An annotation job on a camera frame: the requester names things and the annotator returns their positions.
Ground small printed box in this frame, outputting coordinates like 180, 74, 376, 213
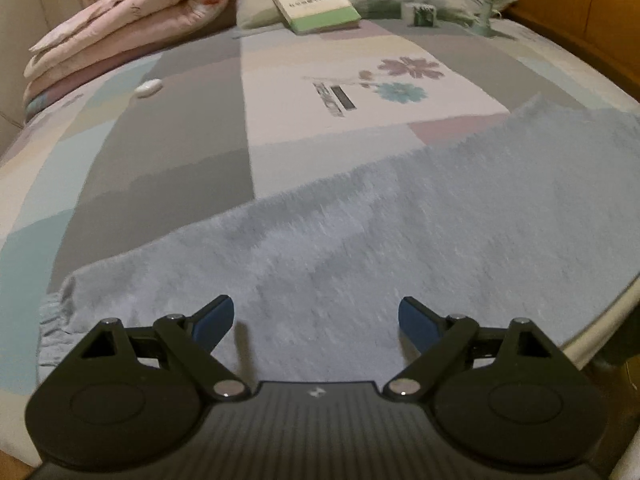
401, 1, 438, 28

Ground grey sweatpants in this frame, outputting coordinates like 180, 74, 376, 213
37, 95, 640, 391

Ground bed with patchwork sheet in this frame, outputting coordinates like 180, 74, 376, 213
0, 5, 640, 461

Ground green and white book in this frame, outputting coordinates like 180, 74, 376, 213
266, 0, 362, 36

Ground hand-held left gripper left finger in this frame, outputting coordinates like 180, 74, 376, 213
52, 294, 253, 402

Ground pink folded quilt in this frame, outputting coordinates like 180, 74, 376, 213
22, 0, 246, 111

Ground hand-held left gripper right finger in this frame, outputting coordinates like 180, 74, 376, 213
382, 296, 568, 403

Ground wooden headboard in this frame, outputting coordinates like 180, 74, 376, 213
425, 0, 640, 101

